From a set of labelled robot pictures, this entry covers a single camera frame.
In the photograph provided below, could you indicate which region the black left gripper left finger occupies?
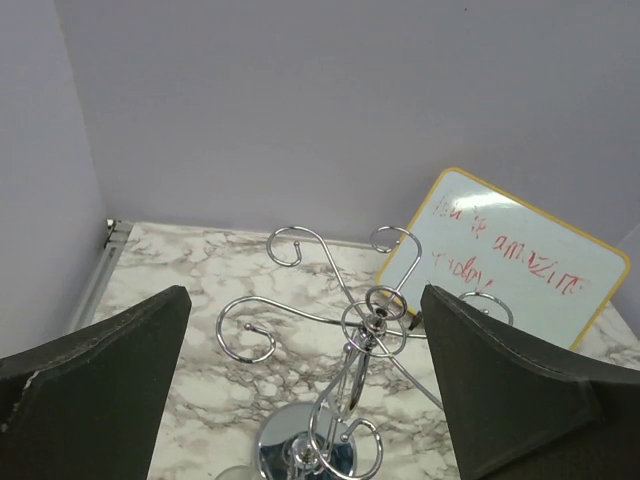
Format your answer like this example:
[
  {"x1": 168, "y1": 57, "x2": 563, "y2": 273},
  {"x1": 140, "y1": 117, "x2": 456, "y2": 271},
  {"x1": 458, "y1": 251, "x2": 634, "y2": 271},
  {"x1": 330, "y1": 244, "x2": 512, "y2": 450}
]
[{"x1": 1, "y1": 285, "x2": 191, "y2": 479}]

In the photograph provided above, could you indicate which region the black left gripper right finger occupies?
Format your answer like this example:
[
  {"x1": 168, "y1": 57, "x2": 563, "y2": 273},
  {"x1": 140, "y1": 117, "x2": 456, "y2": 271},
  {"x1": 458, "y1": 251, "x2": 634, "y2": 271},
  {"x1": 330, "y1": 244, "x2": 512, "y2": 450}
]
[{"x1": 421, "y1": 285, "x2": 639, "y2": 479}]

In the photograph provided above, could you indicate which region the clear wine glass near rack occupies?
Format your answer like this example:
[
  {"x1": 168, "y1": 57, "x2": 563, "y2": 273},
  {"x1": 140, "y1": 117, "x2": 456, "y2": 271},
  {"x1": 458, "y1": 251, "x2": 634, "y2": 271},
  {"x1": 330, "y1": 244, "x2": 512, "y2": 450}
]
[{"x1": 215, "y1": 465, "x2": 263, "y2": 480}]

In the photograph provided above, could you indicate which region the yellow framed whiteboard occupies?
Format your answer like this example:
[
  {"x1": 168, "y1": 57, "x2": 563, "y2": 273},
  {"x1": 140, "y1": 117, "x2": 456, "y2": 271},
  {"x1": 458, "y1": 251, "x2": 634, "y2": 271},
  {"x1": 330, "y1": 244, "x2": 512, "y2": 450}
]
[{"x1": 376, "y1": 168, "x2": 631, "y2": 349}]

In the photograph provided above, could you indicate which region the aluminium table edge rail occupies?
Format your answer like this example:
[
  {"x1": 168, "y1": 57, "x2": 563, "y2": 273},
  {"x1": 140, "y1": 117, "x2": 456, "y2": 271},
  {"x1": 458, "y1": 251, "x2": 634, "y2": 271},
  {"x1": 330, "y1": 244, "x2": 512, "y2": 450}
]
[{"x1": 67, "y1": 219, "x2": 134, "y2": 333}]

